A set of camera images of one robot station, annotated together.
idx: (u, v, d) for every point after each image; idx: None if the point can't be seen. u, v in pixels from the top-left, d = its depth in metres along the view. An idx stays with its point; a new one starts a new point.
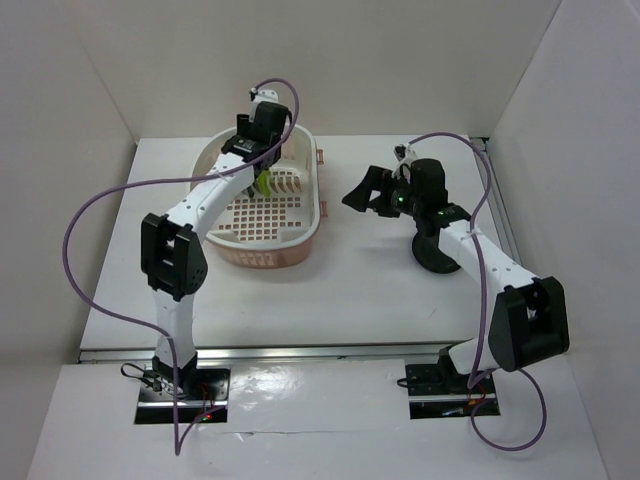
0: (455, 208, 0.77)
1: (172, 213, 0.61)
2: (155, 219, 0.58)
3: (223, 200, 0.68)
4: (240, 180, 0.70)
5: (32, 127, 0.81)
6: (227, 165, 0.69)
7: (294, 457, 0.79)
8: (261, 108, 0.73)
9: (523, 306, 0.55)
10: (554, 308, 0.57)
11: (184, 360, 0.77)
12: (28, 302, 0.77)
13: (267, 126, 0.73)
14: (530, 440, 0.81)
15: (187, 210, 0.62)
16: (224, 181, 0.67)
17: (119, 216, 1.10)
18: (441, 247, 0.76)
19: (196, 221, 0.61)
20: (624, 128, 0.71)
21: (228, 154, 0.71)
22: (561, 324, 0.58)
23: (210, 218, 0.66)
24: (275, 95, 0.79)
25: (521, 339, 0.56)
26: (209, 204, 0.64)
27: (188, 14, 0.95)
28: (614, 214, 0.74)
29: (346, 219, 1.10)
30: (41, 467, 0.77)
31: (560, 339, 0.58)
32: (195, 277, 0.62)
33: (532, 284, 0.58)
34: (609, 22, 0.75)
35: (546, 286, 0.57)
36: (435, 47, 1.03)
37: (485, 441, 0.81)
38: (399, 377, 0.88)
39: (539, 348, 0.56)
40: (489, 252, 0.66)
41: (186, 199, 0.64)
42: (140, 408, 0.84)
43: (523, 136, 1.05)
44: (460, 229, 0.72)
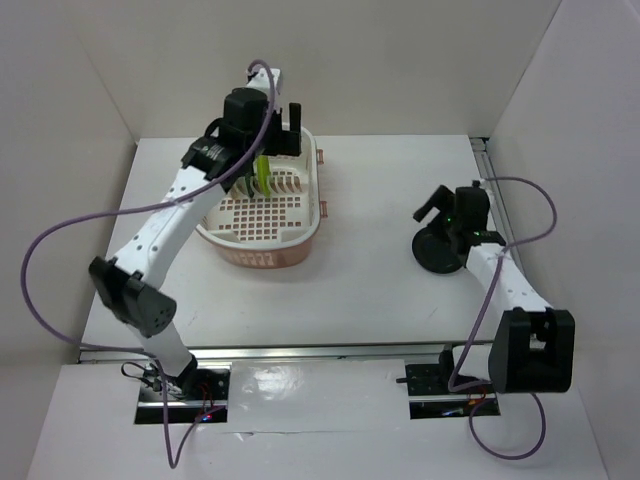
0: (491, 232, 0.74)
1: (121, 256, 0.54)
2: (103, 267, 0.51)
3: (184, 229, 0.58)
4: (204, 200, 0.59)
5: (32, 125, 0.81)
6: (186, 185, 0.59)
7: (294, 457, 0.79)
8: (230, 104, 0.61)
9: (527, 334, 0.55)
10: (560, 341, 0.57)
11: (178, 370, 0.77)
12: (27, 301, 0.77)
13: (238, 125, 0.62)
14: (529, 449, 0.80)
15: (137, 253, 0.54)
16: (182, 209, 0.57)
17: (119, 216, 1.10)
18: (469, 265, 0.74)
19: (146, 265, 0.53)
20: (623, 128, 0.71)
21: (188, 168, 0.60)
22: (564, 360, 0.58)
23: (171, 252, 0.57)
24: (274, 76, 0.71)
25: (518, 364, 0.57)
26: (162, 242, 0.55)
27: (189, 14, 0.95)
28: (613, 214, 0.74)
29: (346, 218, 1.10)
30: (41, 467, 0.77)
31: (560, 373, 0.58)
32: (164, 319, 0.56)
33: (544, 312, 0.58)
34: (608, 23, 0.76)
35: (557, 317, 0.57)
36: (435, 48, 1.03)
37: (485, 450, 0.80)
38: (399, 377, 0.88)
39: (534, 377, 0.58)
40: (508, 274, 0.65)
41: (138, 237, 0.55)
42: (140, 408, 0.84)
43: (523, 137, 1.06)
44: (490, 249, 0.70)
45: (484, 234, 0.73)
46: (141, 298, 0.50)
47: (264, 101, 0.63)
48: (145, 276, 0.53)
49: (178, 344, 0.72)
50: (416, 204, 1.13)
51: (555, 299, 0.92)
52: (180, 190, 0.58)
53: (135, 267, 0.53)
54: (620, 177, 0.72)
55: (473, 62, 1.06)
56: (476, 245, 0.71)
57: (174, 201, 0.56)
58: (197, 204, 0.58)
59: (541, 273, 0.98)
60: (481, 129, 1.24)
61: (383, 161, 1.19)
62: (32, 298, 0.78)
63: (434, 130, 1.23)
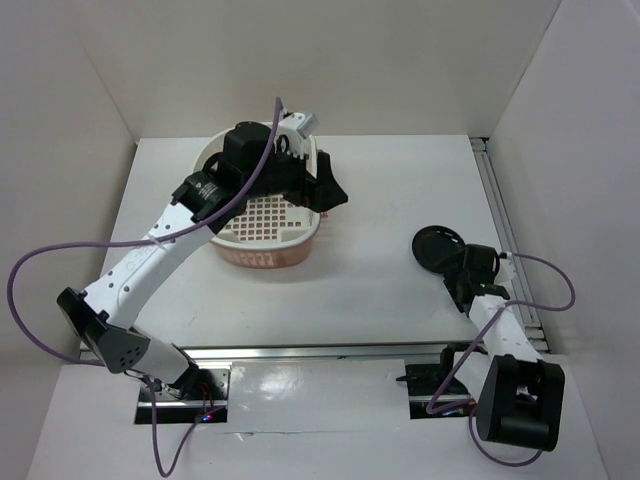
0: (497, 286, 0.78)
1: (93, 290, 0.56)
2: (69, 303, 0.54)
3: (163, 269, 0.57)
4: (188, 241, 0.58)
5: (32, 124, 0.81)
6: (171, 223, 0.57)
7: (294, 458, 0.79)
8: (229, 142, 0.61)
9: (514, 380, 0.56)
10: (548, 395, 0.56)
11: (173, 377, 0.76)
12: (28, 302, 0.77)
13: (235, 164, 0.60)
14: (530, 457, 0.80)
15: (108, 290, 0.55)
16: (161, 249, 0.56)
17: (119, 216, 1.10)
18: (472, 316, 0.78)
19: (114, 305, 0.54)
20: (624, 128, 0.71)
21: (177, 205, 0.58)
22: (552, 417, 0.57)
23: (146, 291, 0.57)
24: (303, 117, 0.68)
25: (501, 411, 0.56)
26: (134, 282, 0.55)
27: (189, 14, 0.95)
28: (613, 213, 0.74)
29: (346, 217, 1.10)
30: (41, 467, 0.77)
31: (549, 432, 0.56)
32: (128, 356, 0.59)
33: (536, 366, 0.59)
34: (609, 21, 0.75)
35: (548, 370, 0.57)
36: (435, 47, 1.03)
37: (486, 457, 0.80)
38: (399, 375, 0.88)
39: (519, 430, 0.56)
40: (505, 325, 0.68)
41: (111, 273, 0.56)
42: (140, 408, 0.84)
43: (523, 136, 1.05)
44: (491, 300, 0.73)
45: (489, 286, 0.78)
46: (99, 340, 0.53)
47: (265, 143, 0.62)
48: (111, 317, 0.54)
49: (166, 351, 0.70)
50: (415, 204, 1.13)
51: (555, 300, 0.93)
52: (164, 229, 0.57)
53: (103, 306, 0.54)
54: (620, 177, 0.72)
55: (472, 62, 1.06)
56: (479, 296, 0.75)
57: (154, 241, 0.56)
58: (179, 246, 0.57)
59: (541, 273, 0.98)
60: (481, 129, 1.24)
61: (383, 162, 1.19)
62: (32, 298, 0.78)
63: (434, 130, 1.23)
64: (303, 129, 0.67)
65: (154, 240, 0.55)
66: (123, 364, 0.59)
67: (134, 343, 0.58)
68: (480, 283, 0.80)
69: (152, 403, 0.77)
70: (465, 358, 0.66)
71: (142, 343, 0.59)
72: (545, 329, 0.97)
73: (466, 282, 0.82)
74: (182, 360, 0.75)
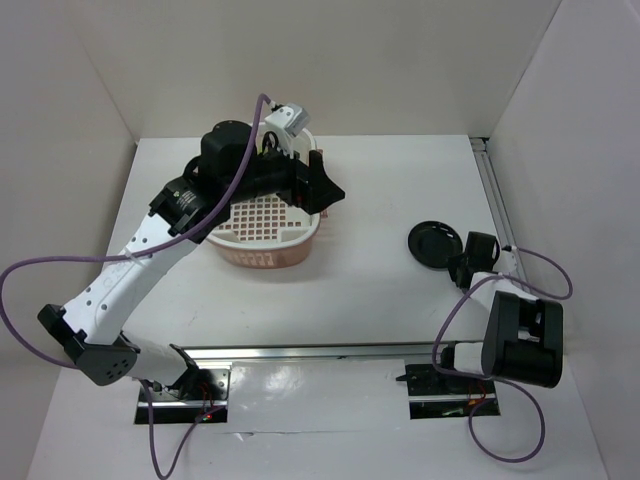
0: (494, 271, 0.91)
1: (72, 308, 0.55)
2: (49, 319, 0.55)
3: (140, 285, 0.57)
4: (166, 256, 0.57)
5: (31, 125, 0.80)
6: (148, 236, 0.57)
7: (295, 457, 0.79)
8: (207, 146, 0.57)
9: (515, 306, 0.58)
10: (551, 324, 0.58)
11: (172, 378, 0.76)
12: (27, 302, 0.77)
13: (215, 170, 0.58)
14: (529, 452, 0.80)
15: (86, 308, 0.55)
16: (137, 265, 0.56)
17: (120, 215, 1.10)
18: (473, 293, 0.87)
19: (92, 325, 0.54)
20: (624, 129, 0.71)
21: (154, 216, 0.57)
22: (557, 349, 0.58)
23: (126, 306, 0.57)
24: (290, 113, 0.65)
25: (507, 343, 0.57)
26: (112, 300, 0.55)
27: (188, 14, 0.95)
28: (614, 213, 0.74)
29: (346, 218, 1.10)
30: (42, 468, 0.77)
31: (552, 362, 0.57)
32: (113, 368, 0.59)
33: (535, 305, 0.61)
34: (610, 22, 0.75)
35: (547, 306, 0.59)
36: (436, 47, 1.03)
37: (487, 454, 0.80)
38: (399, 375, 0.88)
39: (523, 359, 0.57)
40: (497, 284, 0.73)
41: (90, 290, 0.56)
42: (141, 408, 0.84)
43: (523, 136, 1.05)
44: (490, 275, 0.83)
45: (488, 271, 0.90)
46: (78, 359, 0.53)
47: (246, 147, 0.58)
48: (90, 336, 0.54)
49: (163, 356, 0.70)
50: (415, 204, 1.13)
51: (551, 288, 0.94)
52: (141, 243, 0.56)
53: (82, 325, 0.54)
54: (621, 177, 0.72)
55: (473, 62, 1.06)
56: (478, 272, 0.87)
57: (130, 257, 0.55)
58: (157, 260, 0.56)
59: (541, 273, 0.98)
60: (481, 129, 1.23)
61: (383, 162, 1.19)
62: (32, 298, 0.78)
63: (434, 130, 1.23)
64: (292, 127, 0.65)
65: (129, 256, 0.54)
66: (108, 375, 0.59)
67: (118, 357, 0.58)
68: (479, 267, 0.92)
69: (149, 403, 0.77)
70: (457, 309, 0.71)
71: (127, 355, 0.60)
72: None
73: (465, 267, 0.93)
74: (182, 362, 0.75)
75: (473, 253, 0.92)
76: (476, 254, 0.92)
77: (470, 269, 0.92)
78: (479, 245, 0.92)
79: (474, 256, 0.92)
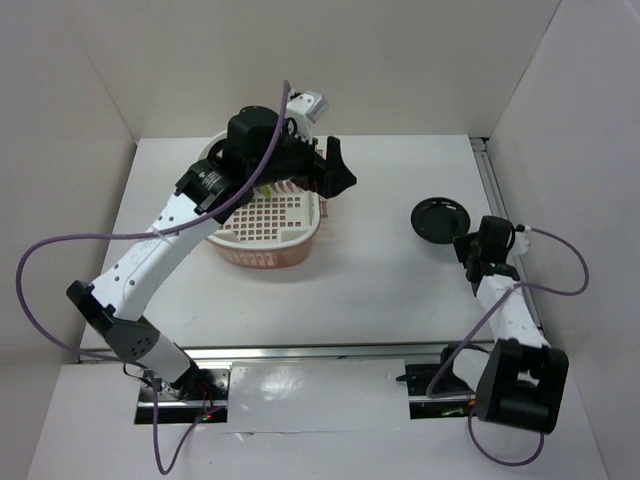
0: (508, 265, 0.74)
1: (100, 283, 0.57)
2: (78, 293, 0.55)
3: (167, 262, 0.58)
4: (192, 234, 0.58)
5: (32, 125, 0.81)
6: (174, 215, 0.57)
7: (295, 457, 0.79)
8: (235, 129, 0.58)
9: (515, 362, 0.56)
10: (552, 378, 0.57)
11: (174, 375, 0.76)
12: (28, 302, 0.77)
13: (240, 152, 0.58)
14: (530, 455, 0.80)
15: (114, 283, 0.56)
16: (164, 243, 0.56)
17: (120, 216, 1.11)
18: (478, 294, 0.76)
19: (120, 299, 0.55)
20: (624, 129, 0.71)
21: (180, 196, 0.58)
22: (553, 402, 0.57)
23: (152, 282, 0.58)
24: (310, 99, 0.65)
25: (502, 394, 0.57)
26: (139, 277, 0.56)
27: (188, 13, 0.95)
28: (614, 213, 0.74)
29: (347, 218, 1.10)
30: (41, 468, 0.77)
31: (547, 414, 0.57)
32: (138, 344, 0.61)
33: (540, 350, 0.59)
34: (609, 22, 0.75)
35: (552, 354, 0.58)
36: (435, 47, 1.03)
37: (487, 457, 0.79)
38: (400, 375, 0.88)
39: (517, 409, 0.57)
40: (512, 305, 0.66)
41: (117, 266, 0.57)
42: (140, 408, 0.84)
43: (523, 136, 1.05)
44: (500, 280, 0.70)
45: (500, 265, 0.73)
46: (109, 333, 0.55)
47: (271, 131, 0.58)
48: (118, 311, 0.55)
49: (171, 348, 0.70)
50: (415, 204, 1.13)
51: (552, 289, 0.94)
52: (167, 221, 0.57)
53: (110, 299, 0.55)
54: (620, 176, 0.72)
55: (473, 62, 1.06)
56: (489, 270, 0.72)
57: (157, 234, 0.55)
58: (183, 239, 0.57)
59: (541, 273, 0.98)
60: (481, 129, 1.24)
61: (383, 162, 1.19)
62: (33, 298, 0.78)
63: (434, 130, 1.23)
64: (313, 113, 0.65)
65: (157, 234, 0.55)
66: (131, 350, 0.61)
67: (141, 331, 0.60)
68: (489, 261, 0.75)
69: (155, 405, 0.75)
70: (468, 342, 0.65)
71: (152, 332, 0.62)
72: (544, 329, 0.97)
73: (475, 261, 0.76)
74: (185, 359, 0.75)
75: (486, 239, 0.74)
76: (489, 242, 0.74)
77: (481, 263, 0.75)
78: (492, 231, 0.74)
79: (486, 246, 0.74)
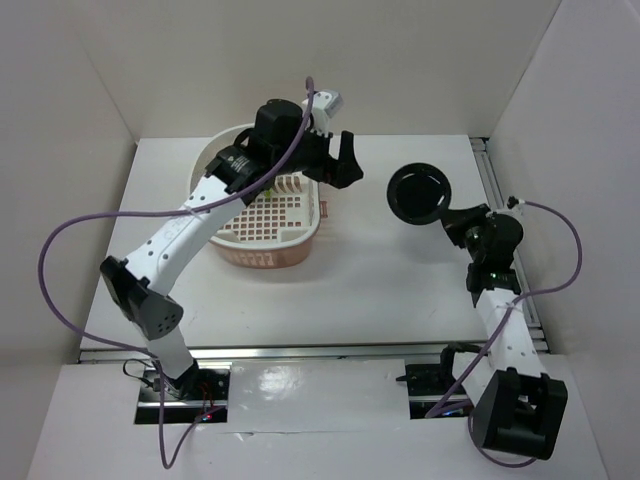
0: (509, 275, 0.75)
1: (133, 258, 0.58)
2: (111, 267, 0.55)
3: (197, 239, 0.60)
4: (221, 213, 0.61)
5: (32, 125, 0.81)
6: (205, 195, 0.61)
7: (296, 457, 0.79)
8: (263, 117, 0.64)
9: (514, 397, 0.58)
10: (549, 407, 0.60)
11: (179, 371, 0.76)
12: (28, 301, 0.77)
13: (268, 137, 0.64)
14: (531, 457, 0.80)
15: (148, 257, 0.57)
16: (197, 219, 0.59)
17: (120, 216, 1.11)
18: (478, 305, 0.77)
19: (155, 272, 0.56)
20: (624, 128, 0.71)
21: (210, 178, 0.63)
22: (550, 429, 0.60)
23: (183, 259, 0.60)
24: (329, 98, 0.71)
25: (501, 424, 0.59)
26: (173, 251, 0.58)
27: (188, 13, 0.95)
28: (614, 212, 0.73)
29: (347, 218, 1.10)
30: (41, 468, 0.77)
31: (543, 441, 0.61)
32: (163, 322, 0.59)
33: (538, 379, 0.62)
34: (609, 21, 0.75)
35: (551, 386, 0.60)
36: (435, 47, 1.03)
37: (486, 457, 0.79)
38: (400, 375, 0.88)
39: (514, 438, 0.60)
40: (511, 329, 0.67)
41: (150, 242, 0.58)
42: (141, 408, 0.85)
43: (523, 136, 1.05)
44: (501, 296, 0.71)
45: (501, 277, 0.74)
46: (142, 303, 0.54)
47: (296, 120, 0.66)
48: (152, 284, 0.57)
49: (180, 343, 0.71)
50: None
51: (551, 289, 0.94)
52: (199, 200, 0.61)
53: (144, 272, 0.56)
54: (621, 176, 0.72)
55: (473, 62, 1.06)
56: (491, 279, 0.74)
57: (190, 211, 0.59)
58: (213, 217, 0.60)
59: (541, 273, 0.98)
60: (481, 129, 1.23)
61: (383, 162, 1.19)
62: (33, 298, 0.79)
63: (434, 130, 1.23)
64: (330, 109, 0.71)
65: (191, 210, 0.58)
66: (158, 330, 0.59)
67: (168, 310, 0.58)
68: (490, 271, 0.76)
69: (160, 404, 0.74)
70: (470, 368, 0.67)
71: (177, 311, 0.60)
72: (545, 329, 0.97)
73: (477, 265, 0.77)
74: (187, 358, 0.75)
75: (489, 250, 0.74)
76: (494, 249, 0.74)
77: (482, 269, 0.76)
78: (496, 245, 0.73)
79: (491, 254, 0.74)
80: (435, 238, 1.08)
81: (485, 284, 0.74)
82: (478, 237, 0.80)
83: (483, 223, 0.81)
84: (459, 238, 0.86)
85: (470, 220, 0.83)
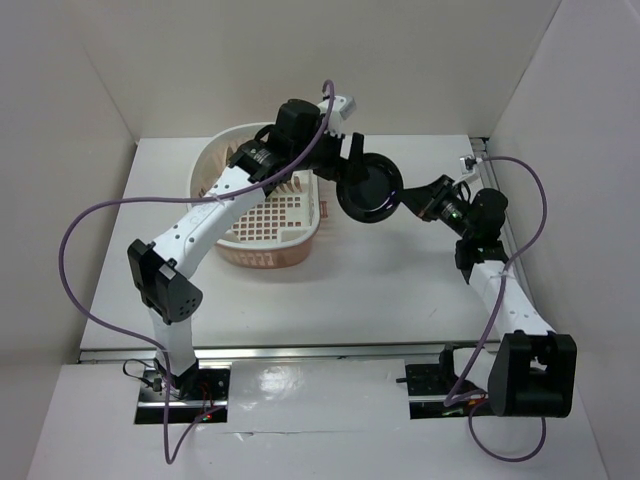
0: (497, 250, 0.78)
1: (160, 241, 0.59)
2: (140, 248, 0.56)
3: (220, 226, 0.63)
4: (243, 202, 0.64)
5: (32, 124, 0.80)
6: (229, 184, 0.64)
7: (295, 457, 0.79)
8: (285, 113, 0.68)
9: (526, 356, 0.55)
10: (561, 363, 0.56)
11: (182, 367, 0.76)
12: (29, 301, 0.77)
13: (288, 133, 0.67)
14: (532, 449, 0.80)
15: (175, 240, 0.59)
16: (221, 206, 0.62)
17: (120, 216, 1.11)
18: (471, 281, 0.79)
19: (181, 254, 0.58)
20: (624, 129, 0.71)
21: (234, 169, 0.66)
22: (566, 387, 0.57)
23: (206, 244, 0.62)
24: (343, 101, 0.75)
25: (518, 386, 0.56)
26: (199, 235, 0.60)
27: (188, 13, 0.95)
28: (614, 212, 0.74)
29: (346, 218, 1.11)
30: (40, 468, 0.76)
31: (561, 401, 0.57)
32: (186, 306, 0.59)
33: (546, 336, 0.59)
34: (610, 22, 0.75)
35: (559, 341, 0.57)
36: (436, 47, 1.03)
37: (486, 452, 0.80)
38: (399, 376, 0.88)
39: (533, 401, 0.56)
40: (511, 298, 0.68)
41: (177, 226, 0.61)
42: (141, 408, 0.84)
43: (523, 136, 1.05)
44: (494, 267, 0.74)
45: (490, 251, 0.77)
46: (168, 282, 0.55)
47: (315, 118, 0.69)
48: (178, 266, 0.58)
49: (190, 332, 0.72)
50: None
51: (552, 290, 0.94)
52: (223, 189, 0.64)
53: (171, 254, 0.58)
54: (621, 176, 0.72)
55: (473, 62, 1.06)
56: (482, 257, 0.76)
57: (216, 198, 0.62)
58: (236, 204, 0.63)
59: (541, 273, 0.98)
60: (481, 129, 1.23)
61: None
62: (33, 297, 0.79)
63: (434, 130, 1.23)
64: (344, 112, 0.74)
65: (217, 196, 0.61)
66: (180, 314, 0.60)
67: (191, 293, 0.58)
68: (478, 247, 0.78)
69: (166, 404, 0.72)
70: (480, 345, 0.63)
71: (199, 295, 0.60)
72: None
73: (465, 242, 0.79)
74: (190, 357, 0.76)
75: (478, 228, 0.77)
76: (480, 224, 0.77)
77: (470, 245, 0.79)
78: (484, 222, 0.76)
79: (478, 229, 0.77)
80: (435, 238, 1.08)
81: (475, 259, 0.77)
82: (458, 215, 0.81)
83: (455, 198, 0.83)
84: (432, 217, 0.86)
85: (441, 198, 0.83)
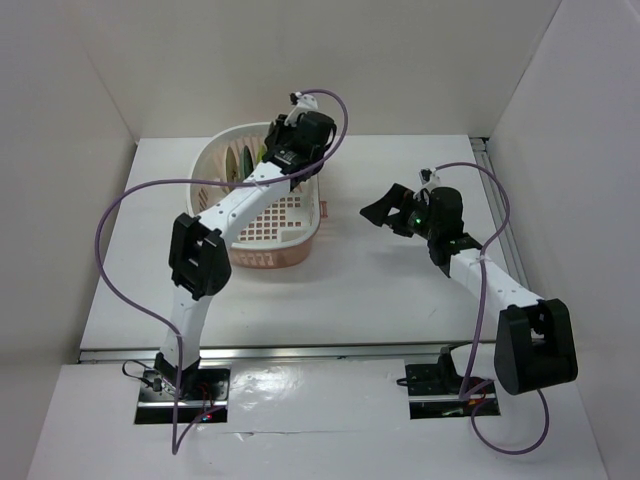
0: (468, 239, 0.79)
1: (205, 216, 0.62)
2: (187, 220, 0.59)
3: (256, 208, 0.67)
4: (276, 190, 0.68)
5: (32, 125, 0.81)
6: (264, 174, 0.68)
7: (295, 457, 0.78)
8: (307, 119, 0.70)
9: (526, 330, 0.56)
10: (558, 328, 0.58)
11: (187, 363, 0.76)
12: (29, 301, 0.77)
13: (309, 139, 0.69)
14: (536, 441, 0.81)
15: (219, 215, 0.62)
16: (259, 191, 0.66)
17: (120, 216, 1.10)
18: (451, 274, 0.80)
19: (225, 227, 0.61)
20: (624, 129, 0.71)
21: (267, 164, 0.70)
22: (568, 350, 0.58)
23: (243, 225, 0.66)
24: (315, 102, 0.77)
25: (526, 360, 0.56)
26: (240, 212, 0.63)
27: (188, 13, 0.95)
28: (614, 213, 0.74)
29: (346, 219, 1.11)
30: (39, 469, 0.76)
31: (567, 363, 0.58)
32: (217, 279, 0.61)
33: (538, 305, 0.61)
34: (610, 23, 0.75)
35: (552, 307, 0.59)
36: (436, 47, 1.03)
37: (489, 448, 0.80)
38: (399, 377, 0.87)
39: (541, 371, 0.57)
40: (494, 278, 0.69)
41: (219, 204, 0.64)
42: (141, 408, 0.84)
43: (524, 136, 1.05)
44: (471, 255, 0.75)
45: (461, 242, 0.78)
46: (213, 251, 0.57)
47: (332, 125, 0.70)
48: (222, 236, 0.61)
49: (204, 318, 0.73)
50: None
51: (553, 289, 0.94)
52: (259, 178, 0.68)
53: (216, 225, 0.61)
54: (620, 177, 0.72)
55: (473, 62, 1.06)
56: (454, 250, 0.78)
57: (254, 183, 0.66)
58: (270, 192, 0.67)
59: (542, 274, 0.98)
60: (481, 129, 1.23)
61: (384, 162, 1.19)
62: (33, 297, 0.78)
63: (434, 130, 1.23)
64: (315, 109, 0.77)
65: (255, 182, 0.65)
66: (212, 289, 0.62)
67: (225, 267, 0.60)
68: (450, 240, 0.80)
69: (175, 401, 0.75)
70: (479, 326, 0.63)
71: (229, 272, 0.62)
72: None
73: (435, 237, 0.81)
74: (197, 351, 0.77)
75: (443, 222, 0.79)
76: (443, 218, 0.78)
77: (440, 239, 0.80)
78: (447, 214, 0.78)
79: (441, 224, 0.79)
80: None
81: (450, 252, 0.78)
82: (421, 219, 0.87)
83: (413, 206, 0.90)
84: (400, 227, 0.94)
85: (405, 208, 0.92)
